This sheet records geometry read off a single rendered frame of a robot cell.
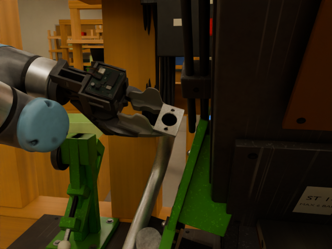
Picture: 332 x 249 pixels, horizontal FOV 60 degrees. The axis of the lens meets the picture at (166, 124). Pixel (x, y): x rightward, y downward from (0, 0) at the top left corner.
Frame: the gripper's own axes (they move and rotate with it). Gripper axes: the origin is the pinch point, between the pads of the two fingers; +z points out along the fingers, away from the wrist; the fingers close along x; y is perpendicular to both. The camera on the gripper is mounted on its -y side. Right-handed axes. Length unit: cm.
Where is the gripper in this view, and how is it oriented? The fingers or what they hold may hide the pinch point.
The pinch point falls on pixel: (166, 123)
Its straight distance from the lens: 51.0
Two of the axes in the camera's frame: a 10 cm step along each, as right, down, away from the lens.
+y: 0.6, -4.8, -8.8
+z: 9.5, 3.0, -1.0
